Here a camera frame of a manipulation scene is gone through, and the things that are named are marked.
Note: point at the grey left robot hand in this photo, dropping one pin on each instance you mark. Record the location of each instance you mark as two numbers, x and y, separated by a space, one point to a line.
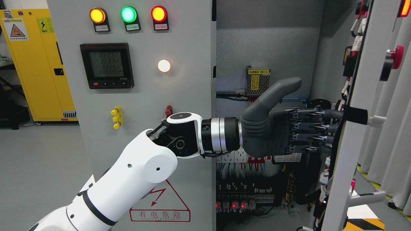
267 130

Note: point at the grey cabinet door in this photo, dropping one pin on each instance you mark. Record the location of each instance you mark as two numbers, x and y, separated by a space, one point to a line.
189 86
354 38

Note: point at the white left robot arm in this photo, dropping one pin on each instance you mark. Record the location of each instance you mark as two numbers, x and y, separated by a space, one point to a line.
148 160

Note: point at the white socket breaker row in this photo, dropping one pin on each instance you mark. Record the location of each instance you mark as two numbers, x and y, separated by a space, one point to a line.
241 156

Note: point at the metal mesh power supply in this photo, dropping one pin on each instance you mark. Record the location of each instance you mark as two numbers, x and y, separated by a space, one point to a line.
257 80

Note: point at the relay row with red leds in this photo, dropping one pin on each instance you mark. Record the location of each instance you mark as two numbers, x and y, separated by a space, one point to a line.
240 203

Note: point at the grey curtain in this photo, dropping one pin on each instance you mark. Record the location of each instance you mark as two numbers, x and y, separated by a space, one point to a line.
385 154

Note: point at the white indicator light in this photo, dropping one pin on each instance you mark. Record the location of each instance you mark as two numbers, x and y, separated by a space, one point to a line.
164 65

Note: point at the red electric hazard sticker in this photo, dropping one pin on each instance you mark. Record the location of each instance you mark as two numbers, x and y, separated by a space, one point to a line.
161 204

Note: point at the red emergency stop button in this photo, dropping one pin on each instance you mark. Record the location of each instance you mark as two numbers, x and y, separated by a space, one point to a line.
392 61

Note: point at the red indicator light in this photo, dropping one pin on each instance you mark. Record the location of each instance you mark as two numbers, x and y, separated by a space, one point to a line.
160 18

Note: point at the black digital power meter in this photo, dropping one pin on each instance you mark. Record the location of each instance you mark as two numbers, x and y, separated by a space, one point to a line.
107 65

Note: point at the green indicator light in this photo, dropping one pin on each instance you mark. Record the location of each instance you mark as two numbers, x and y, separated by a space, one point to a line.
130 18

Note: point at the amber indicator light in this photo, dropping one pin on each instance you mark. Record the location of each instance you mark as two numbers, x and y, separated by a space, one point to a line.
99 19

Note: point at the yellow safety cabinet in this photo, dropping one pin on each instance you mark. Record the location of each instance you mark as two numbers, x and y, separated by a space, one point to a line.
32 42

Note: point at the right door rotary switch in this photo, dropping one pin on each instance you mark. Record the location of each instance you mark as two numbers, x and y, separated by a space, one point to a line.
361 116

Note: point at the red terminal post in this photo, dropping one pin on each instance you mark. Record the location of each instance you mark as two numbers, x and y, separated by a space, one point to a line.
168 111

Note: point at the silver door handle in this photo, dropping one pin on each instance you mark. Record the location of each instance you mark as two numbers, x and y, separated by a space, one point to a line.
366 198

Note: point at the yellow terminal post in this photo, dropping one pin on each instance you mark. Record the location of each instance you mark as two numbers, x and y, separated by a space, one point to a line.
117 118

